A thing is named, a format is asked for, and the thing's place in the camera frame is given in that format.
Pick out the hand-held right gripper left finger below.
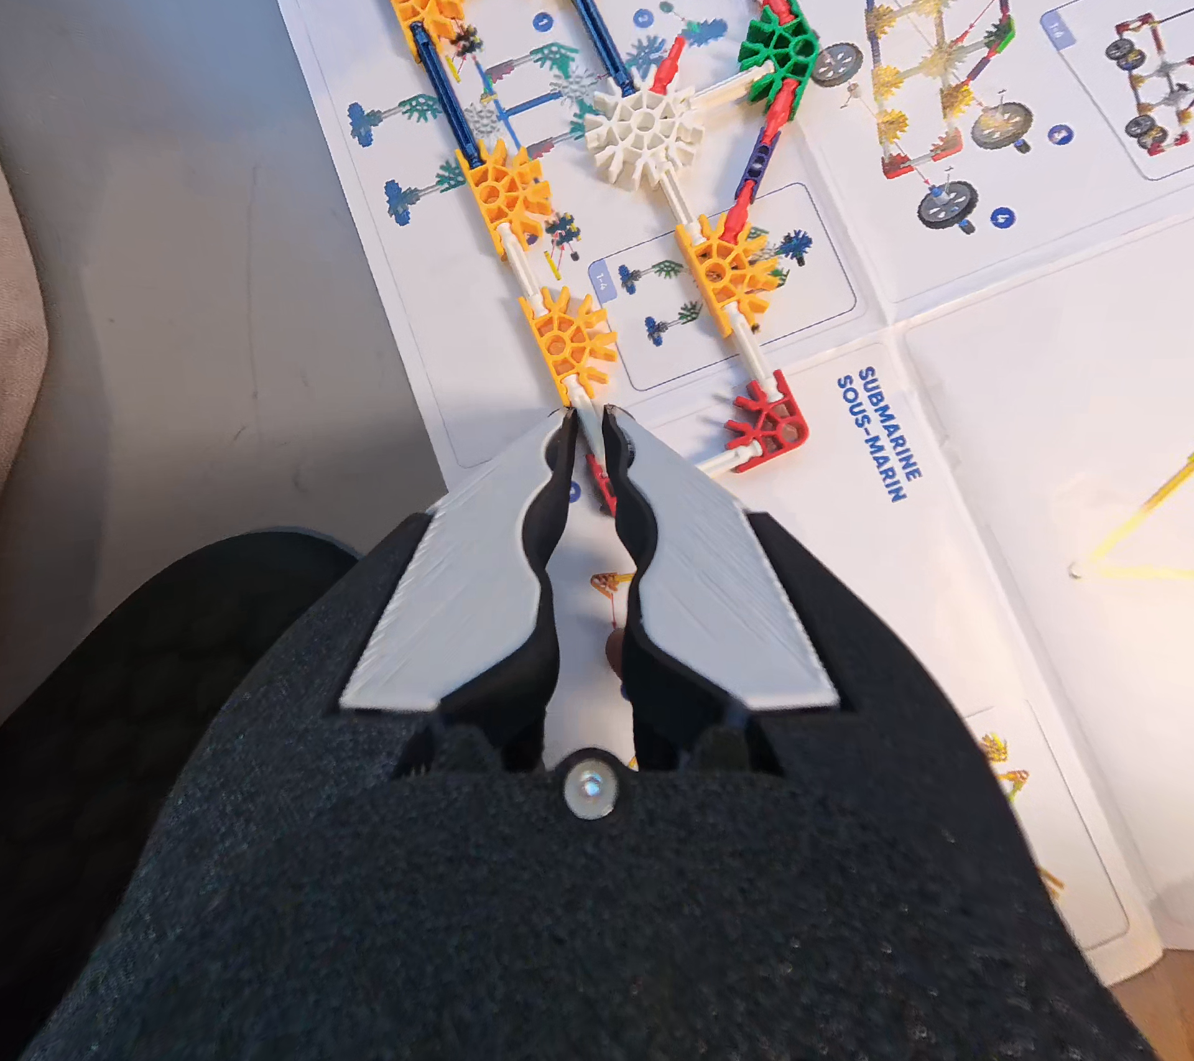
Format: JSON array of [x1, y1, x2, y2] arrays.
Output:
[[342, 407, 580, 766]]

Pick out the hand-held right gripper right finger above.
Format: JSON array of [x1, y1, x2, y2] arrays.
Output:
[[602, 407, 840, 763]]

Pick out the colourful rod connector toy model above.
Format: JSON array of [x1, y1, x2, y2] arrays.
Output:
[[343, 0, 825, 515]]

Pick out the toy building instruction sheet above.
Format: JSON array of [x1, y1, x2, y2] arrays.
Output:
[[234, 0, 1194, 986]]

